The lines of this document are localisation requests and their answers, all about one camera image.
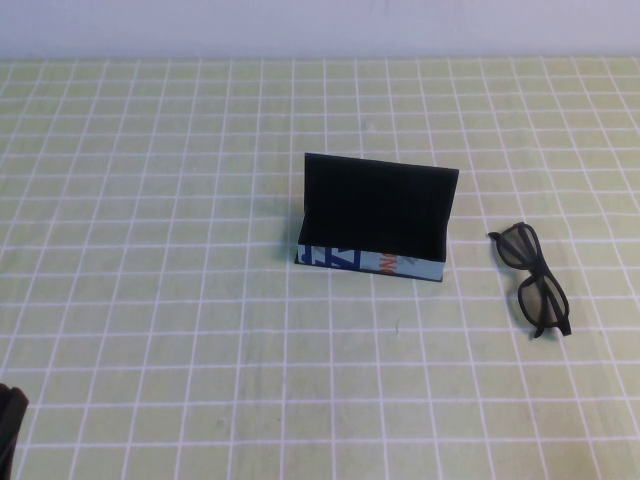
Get black printed glasses case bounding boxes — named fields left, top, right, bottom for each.
left=294, top=152, right=460, bottom=285

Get black framed glasses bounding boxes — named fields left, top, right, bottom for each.
left=488, top=222, right=574, bottom=340

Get green checked tablecloth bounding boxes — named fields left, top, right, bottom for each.
left=0, top=55, right=640, bottom=480

